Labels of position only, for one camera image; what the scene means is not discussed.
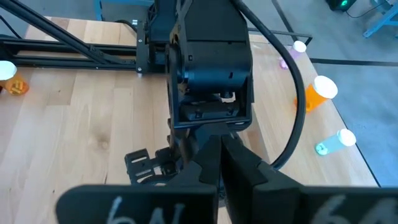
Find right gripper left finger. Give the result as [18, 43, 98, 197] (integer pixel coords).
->
[169, 134, 223, 189]

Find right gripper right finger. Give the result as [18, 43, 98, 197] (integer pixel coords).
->
[221, 134, 304, 224]

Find teal pill bottle white cap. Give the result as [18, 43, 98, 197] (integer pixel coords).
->
[315, 128, 357, 156]

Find large orange pill bottle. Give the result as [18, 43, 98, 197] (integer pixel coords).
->
[294, 75, 339, 113]
[0, 60, 30, 96]

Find pink pill bottle white cap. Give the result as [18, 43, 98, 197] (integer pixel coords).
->
[279, 40, 308, 70]

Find black device with green light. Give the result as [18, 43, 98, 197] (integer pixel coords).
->
[325, 0, 358, 12]

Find light blue metal stand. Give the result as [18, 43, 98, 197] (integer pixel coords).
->
[362, 0, 398, 40]

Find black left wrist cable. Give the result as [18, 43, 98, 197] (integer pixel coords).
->
[231, 0, 308, 171]

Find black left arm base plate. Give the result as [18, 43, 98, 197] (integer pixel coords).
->
[135, 18, 150, 75]

